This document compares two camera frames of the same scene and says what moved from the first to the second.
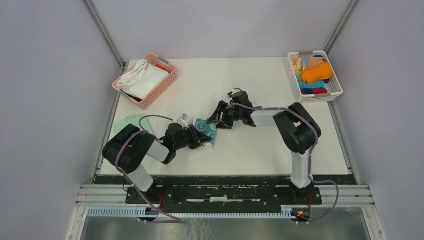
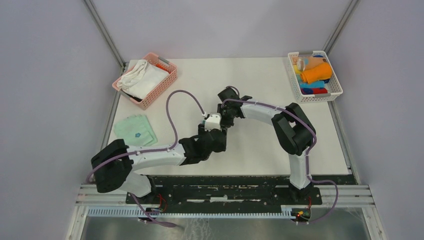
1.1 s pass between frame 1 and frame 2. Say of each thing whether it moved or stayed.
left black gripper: moved
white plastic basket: stayed
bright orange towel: stayed
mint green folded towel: stayed
